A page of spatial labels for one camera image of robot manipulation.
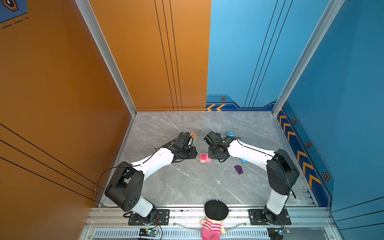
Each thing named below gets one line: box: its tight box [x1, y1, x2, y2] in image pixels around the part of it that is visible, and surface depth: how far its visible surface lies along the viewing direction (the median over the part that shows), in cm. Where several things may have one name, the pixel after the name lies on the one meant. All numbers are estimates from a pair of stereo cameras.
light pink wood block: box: [199, 158, 212, 164], surface depth 93 cm
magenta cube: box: [200, 153, 209, 160], surface depth 94 cm
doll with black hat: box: [199, 200, 230, 240], surface depth 69 cm
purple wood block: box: [234, 164, 243, 175], surface depth 91 cm
